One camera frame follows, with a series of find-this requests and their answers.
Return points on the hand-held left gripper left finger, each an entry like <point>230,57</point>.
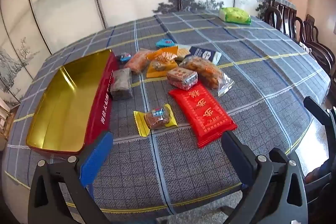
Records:
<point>97,158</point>

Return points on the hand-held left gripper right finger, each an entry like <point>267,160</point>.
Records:
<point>233,153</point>

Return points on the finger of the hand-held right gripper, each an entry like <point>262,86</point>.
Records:
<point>317,111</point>

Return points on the large red snack packet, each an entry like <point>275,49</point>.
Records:
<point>204,113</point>

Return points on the red tin box gold inside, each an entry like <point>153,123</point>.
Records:
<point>65,103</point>

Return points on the yellow brown pastry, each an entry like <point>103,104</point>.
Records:
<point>156,119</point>

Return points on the grey cake block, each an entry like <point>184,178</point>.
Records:
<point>120,83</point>

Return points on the clear bag of orange snacks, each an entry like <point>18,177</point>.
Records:
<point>207,71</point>

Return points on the red patterned silver packet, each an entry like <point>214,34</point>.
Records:
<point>182,78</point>

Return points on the dark blue snack packet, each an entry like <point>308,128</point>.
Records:
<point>204,54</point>

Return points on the small blue candy red label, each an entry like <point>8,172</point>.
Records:
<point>124,57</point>

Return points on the salmon orange snack bag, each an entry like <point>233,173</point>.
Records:
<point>137,61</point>

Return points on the orange packet with round cookie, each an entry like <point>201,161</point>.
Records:
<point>157,70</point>

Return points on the pale yellow cracker packet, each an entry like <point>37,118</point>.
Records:
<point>183,52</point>

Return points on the orange peanut snack packet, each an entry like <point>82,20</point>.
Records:
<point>165,54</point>

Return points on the teal candy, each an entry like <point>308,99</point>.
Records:
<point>164,43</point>

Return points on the blue plaid tablecloth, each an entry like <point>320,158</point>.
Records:
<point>183,174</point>

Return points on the dark wooden chair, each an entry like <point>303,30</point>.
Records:
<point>317,48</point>
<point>281,16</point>

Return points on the green snack bag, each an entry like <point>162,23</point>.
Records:
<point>235,15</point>

